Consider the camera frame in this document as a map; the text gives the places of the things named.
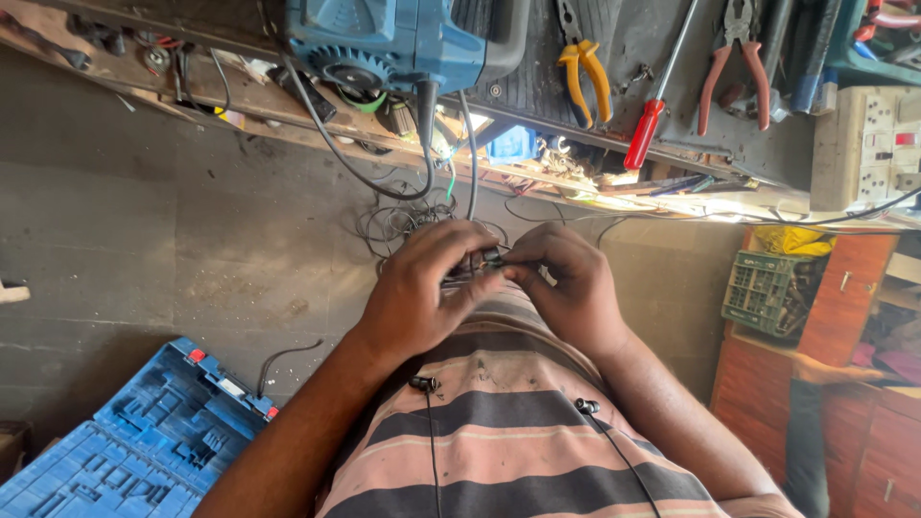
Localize person's left hand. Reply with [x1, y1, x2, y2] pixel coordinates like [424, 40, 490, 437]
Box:
[356, 219, 508, 362]

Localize person's right hand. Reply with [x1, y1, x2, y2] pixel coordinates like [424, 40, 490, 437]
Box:
[500, 223, 634, 361]

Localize small black wired part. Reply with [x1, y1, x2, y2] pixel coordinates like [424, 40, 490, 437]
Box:
[440, 246, 509, 290]

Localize small blue plastic box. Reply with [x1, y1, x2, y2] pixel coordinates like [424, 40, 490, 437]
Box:
[487, 125, 540, 165]

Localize striped pink grey shirt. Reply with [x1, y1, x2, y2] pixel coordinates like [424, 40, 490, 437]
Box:
[315, 286, 729, 518]

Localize green plastic crate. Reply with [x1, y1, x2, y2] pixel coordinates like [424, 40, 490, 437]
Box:
[721, 249, 810, 340]

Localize green tape roll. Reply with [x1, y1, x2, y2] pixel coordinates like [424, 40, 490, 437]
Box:
[337, 85, 390, 115]

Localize brown wooden cabinet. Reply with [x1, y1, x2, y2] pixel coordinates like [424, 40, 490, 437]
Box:
[708, 229, 921, 518]

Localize yellow cloth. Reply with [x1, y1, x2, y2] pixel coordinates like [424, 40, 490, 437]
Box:
[751, 224, 838, 259]

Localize blue power drill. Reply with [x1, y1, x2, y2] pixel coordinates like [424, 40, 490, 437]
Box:
[283, 0, 533, 98]

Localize cluttered wooden workbench shelf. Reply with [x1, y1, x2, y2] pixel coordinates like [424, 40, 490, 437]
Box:
[0, 0, 814, 220]

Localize black rubber mat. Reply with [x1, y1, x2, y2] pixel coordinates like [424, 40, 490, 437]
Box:
[452, 0, 815, 189]

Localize person's right leg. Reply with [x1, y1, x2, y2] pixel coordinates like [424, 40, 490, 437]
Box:
[783, 353, 886, 518]

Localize blue plastic tool case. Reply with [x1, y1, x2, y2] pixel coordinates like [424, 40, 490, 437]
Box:
[0, 337, 281, 518]

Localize black dark tubes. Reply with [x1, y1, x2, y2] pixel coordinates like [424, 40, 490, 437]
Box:
[761, 0, 844, 115]

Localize teal tray with tools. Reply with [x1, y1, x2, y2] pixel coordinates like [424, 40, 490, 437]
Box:
[826, 0, 921, 88]

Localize black earphone with cable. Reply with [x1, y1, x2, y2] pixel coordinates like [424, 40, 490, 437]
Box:
[408, 375, 445, 518]
[573, 397, 663, 518]

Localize tangle of thin wires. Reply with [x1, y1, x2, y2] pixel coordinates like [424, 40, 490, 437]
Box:
[355, 193, 510, 261]

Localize loose black cable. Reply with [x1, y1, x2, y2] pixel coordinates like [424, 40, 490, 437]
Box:
[256, 339, 325, 398]

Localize grey cable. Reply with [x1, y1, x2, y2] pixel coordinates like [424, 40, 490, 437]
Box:
[458, 89, 480, 221]

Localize red handled screwdriver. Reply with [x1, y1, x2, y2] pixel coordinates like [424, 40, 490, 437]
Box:
[623, 0, 702, 172]

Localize black drill power cord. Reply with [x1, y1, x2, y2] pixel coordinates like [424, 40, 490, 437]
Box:
[282, 56, 441, 202]

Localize yellow handled pliers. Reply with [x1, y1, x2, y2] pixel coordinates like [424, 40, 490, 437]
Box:
[555, 0, 614, 131]

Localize red handled pliers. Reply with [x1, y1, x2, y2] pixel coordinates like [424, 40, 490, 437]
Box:
[696, 0, 773, 138]

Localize white switch socket board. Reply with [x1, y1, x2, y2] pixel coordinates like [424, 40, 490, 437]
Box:
[811, 85, 921, 214]

